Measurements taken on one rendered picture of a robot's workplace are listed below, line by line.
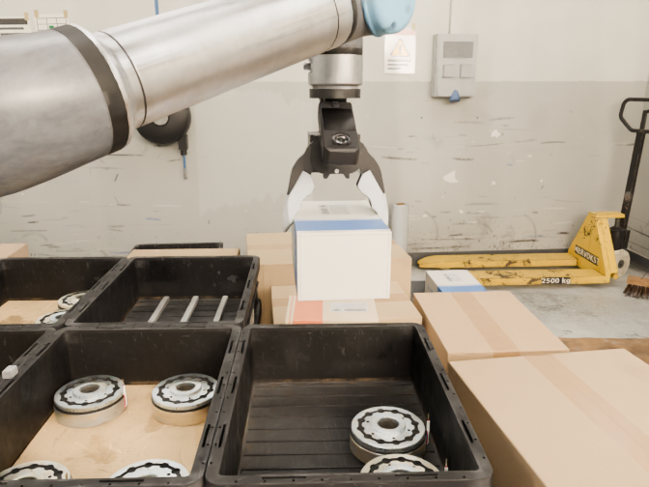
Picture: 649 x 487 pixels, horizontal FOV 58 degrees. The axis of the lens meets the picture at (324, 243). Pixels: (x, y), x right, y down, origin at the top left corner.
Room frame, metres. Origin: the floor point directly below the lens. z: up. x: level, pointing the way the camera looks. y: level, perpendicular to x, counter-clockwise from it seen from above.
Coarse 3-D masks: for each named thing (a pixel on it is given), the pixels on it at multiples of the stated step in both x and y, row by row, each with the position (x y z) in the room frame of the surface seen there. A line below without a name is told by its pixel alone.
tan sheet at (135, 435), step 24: (144, 408) 0.80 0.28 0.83; (48, 432) 0.74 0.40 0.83; (72, 432) 0.74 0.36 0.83; (96, 432) 0.74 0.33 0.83; (120, 432) 0.74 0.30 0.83; (144, 432) 0.74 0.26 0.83; (168, 432) 0.74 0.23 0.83; (192, 432) 0.74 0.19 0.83; (24, 456) 0.68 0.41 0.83; (48, 456) 0.68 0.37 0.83; (72, 456) 0.68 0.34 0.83; (96, 456) 0.68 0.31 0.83; (120, 456) 0.68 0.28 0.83; (144, 456) 0.68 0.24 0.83; (168, 456) 0.68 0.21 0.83; (192, 456) 0.68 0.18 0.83
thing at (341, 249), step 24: (312, 216) 0.79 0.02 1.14; (336, 216) 0.79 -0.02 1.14; (360, 216) 0.79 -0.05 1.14; (312, 240) 0.70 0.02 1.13; (336, 240) 0.70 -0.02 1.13; (360, 240) 0.71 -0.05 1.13; (384, 240) 0.71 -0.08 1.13; (312, 264) 0.70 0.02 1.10; (336, 264) 0.70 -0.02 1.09; (360, 264) 0.71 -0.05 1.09; (384, 264) 0.71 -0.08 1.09; (312, 288) 0.70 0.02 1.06; (336, 288) 0.70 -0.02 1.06; (360, 288) 0.71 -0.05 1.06; (384, 288) 0.71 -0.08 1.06
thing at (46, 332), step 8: (0, 328) 0.88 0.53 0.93; (8, 328) 0.88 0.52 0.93; (16, 328) 0.88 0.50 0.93; (24, 328) 0.88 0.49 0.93; (32, 328) 0.88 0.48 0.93; (40, 328) 0.88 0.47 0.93; (48, 328) 0.88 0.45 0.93; (48, 336) 0.84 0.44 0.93; (40, 344) 0.82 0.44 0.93; (32, 352) 0.79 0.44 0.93; (16, 360) 0.76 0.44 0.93; (24, 360) 0.76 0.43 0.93; (0, 376) 0.72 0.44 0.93; (0, 384) 0.70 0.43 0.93
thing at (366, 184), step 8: (360, 176) 0.81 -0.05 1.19; (368, 176) 0.80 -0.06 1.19; (360, 184) 0.80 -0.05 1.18; (368, 184) 0.80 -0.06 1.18; (376, 184) 0.80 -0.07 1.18; (368, 192) 0.80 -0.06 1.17; (376, 192) 0.80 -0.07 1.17; (376, 200) 0.80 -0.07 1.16; (384, 200) 0.81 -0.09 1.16; (376, 208) 0.80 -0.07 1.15; (384, 208) 0.81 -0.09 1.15; (384, 216) 0.81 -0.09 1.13
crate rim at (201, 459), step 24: (216, 384) 0.70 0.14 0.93; (216, 408) 0.64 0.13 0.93; (0, 480) 0.50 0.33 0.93; (24, 480) 0.50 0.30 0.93; (48, 480) 0.50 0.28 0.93; (72, 480) 0.50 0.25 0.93; (96, 480) 0.50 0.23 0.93; (120, 480) 0.50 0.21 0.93; (144, 480) 0.50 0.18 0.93; (168, 480) 0.50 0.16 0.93; (192, 480) 0.50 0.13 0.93
